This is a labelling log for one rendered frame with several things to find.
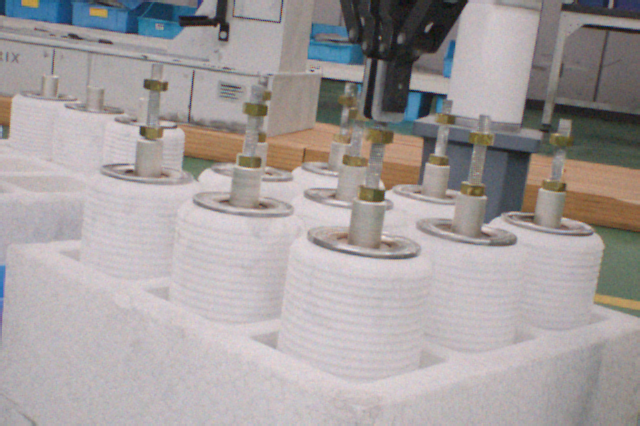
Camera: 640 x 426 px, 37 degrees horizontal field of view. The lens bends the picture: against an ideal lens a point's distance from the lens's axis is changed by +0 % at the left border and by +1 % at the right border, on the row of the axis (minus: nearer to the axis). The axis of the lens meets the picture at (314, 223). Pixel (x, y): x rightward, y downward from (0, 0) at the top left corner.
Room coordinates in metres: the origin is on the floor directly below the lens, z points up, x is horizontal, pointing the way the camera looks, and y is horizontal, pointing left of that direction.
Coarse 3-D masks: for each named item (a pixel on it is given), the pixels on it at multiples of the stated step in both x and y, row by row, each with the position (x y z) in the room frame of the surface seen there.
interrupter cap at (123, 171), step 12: (108, 168) 0.77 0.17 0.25; (120, 168) 0.78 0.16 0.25; (132, 168) 0.79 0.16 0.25; (168, 168) 0.81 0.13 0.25; (132, 180) 0.74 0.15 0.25; (144, 180) 0.74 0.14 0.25; (156, 180) 0.74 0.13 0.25; (168, 180) 0.75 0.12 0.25; (180, 180) 0.75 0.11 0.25; (192, 180) 0.77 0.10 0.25
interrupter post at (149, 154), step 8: (136, 144) 0.77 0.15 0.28; (144, 144) 0.76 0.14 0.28; (152, 144) 0.76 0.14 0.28; (160, 144) 0.77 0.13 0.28; (136, 152) 0.77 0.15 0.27; (144, 152) 0.76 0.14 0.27; (152, 152) 0.77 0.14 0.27; (160, 152) 0.77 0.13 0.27; (136, 160) 0.77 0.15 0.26; (144, 160) 0.76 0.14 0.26; (152, 160) 0.77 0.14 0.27; (160, 160) 0.77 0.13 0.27; (136, 168) 0.77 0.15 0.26; (144, 168) 0.76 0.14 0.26; (152, 168) 0.77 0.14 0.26; (160, 168) 0.77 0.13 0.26; (144, 176) 0.76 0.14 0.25; (152, 176) 0.77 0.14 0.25; (160, 176) 0.77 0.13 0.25
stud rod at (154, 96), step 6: (156, 66) 0.77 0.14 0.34; (162, 66) 0.77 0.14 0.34; (156, 72) 0.77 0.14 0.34; (162, 72) 0.77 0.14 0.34; (150, 78) 0.77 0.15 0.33; (156, 78) 0.77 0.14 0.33; (162, 78) 0.77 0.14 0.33; (150, 90) 0.77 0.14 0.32; (150, 96) 0.77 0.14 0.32; (156, 96) 0.77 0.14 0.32; (150, 102) 0.77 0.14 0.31; (156, 102) 0.77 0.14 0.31; (150, 108) 0.77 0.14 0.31; (156, 108) 0.77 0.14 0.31; (150, 114) 0.77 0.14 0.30; (156, 114) 0.77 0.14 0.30; (150, 120) 0.77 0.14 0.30; (156, 120) 0.77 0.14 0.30; (150, 126) 0.77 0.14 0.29; (156, 126) 0.77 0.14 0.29; (150, 138) 0.77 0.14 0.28; (156, 138) 0.77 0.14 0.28
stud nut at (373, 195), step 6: (360, 186) 0.61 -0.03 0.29; (360, 192) 0.61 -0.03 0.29; (366, 192) 0.61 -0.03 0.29; (372, 192) 0.61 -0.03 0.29; (378, 192) 0.61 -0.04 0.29; (384, 192) 0.61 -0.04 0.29; (360, 198) 0.61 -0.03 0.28; (366, 198) 0.61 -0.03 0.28; (372, 198) 0.61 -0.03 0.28; (378, 198) 0.61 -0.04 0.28; (384, 198) 0.61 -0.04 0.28
